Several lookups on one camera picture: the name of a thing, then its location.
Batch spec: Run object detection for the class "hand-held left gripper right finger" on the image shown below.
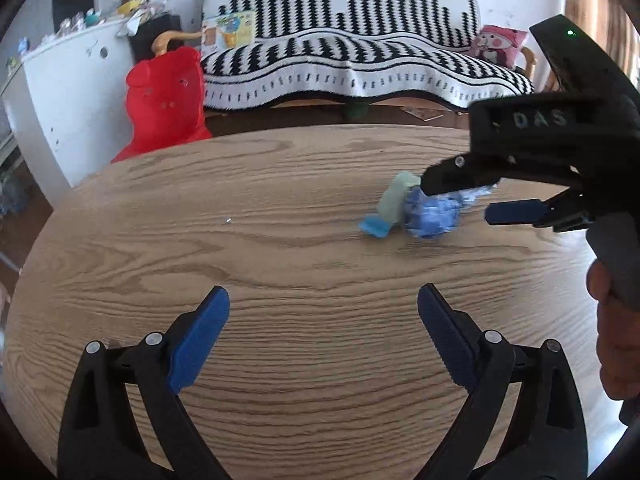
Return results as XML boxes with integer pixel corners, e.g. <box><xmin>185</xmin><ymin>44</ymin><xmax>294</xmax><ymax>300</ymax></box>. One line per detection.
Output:
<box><xmin>417</xmin><ymin>283</ymin><xmax>588</xmax><ymax>480</ymax></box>

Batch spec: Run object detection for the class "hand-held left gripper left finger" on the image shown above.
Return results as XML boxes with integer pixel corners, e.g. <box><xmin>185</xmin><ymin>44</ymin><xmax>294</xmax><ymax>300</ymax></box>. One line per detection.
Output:
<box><xmin>57</xmin><ymin>285</ymin><xmax>232</xmax><ymax>480</ymax></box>

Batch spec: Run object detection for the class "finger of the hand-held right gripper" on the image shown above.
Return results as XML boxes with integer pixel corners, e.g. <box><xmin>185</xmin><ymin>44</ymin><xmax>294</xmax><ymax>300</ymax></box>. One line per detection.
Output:
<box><xmin>484</xmin><ymin>187</ymin><xmax>596</xmax><ymax>233</ymax></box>
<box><xmin>419</xmin><ymin>152</ymin><xmax>506</xmax><ymax>196</ymax></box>

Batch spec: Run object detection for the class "blue wrapper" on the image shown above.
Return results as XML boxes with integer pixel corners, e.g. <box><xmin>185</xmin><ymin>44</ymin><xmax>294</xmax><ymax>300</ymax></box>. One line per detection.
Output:
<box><xmin>402</xmin><ymin>185</ymin><xmax>499</xmax><ymax>240</ymax></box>

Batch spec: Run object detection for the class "person's right hand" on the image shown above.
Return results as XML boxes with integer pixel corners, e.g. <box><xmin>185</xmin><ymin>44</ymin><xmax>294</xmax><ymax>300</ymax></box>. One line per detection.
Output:
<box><xmin>586</xmin><ymin>258</ymin><xmax>640</xmax><ymax>402</ymax></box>

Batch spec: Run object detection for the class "flat cardboard piece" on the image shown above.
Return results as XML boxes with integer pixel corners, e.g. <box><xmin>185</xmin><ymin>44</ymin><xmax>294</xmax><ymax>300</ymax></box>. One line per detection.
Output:
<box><xmin>400</xmin><ymin>105</ymin><xmax>446</xmax><ymax>122</ymax></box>

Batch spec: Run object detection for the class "pink cartoon cushion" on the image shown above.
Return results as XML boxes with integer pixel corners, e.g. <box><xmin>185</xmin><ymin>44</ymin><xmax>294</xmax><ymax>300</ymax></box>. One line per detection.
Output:
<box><xmin>467</xmin><ymin>25</ymin><xmax>529</xmax><ymax>71</ymax></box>

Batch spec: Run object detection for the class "brown curtain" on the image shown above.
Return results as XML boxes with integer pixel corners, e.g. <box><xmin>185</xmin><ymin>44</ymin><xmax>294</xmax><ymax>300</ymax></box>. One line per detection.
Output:
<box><xmin>565</xmin><ymin>0</ymin><xmax>640</xmax><ymax>76</ymax></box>

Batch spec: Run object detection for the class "black white striped blanket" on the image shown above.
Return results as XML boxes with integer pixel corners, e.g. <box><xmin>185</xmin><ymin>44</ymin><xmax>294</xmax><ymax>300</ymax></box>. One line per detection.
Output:
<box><xmin>200</xmin><ymin>0</ymin><xmax>535</xmax><ymax>111</ymax></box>

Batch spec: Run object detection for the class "red plastic bear chair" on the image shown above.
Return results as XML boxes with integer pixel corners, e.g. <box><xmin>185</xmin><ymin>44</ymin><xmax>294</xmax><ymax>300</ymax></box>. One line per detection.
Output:
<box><xmin>111</xmin><ymin>46</ymin><xmax>213</xmax><ymax>163</ymax></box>

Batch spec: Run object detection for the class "colourful picture book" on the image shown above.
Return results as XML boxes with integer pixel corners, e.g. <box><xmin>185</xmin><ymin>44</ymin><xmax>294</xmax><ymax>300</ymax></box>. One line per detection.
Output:
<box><xmin>201</xmin><ymin>10</ymin><xmax>257</xmax><ymax>53</ymax></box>

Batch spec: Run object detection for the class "white cabinet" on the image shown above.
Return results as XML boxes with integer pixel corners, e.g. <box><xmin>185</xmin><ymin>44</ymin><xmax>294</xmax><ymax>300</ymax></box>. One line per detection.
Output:
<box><xmin>0</xmin><ymin>12</ymin><xmax>136</xmax><ymax>203</ymax></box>

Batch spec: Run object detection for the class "wooden sofa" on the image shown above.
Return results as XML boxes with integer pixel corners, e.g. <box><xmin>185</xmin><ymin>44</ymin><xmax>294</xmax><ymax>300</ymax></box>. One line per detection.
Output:
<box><xmin>152</xmin><ymin>0</ymin><xmax>540</xmax><ymax>121</ymax></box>

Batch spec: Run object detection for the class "black box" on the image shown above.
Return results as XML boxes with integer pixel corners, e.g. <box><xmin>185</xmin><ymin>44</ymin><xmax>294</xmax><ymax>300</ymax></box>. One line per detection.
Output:
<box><xmin>127</xmin><ymin>15</ymin><xmax>182</xmax><ymax>63</ymax></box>

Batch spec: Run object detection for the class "pile of clutter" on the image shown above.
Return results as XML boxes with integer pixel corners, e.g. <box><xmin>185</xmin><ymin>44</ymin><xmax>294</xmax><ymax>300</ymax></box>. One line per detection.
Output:
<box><xmin>115</xmin><ymin>0</ymin><xmax>171</xmax><ymax>37</ymax></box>

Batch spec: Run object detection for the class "row of small bottles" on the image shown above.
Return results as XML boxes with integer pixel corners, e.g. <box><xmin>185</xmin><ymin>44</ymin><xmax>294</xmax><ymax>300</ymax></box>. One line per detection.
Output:
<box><xmin>57</xmin><ymin>7</ymin><xmax>103</xmax><ymax>32</ymax></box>

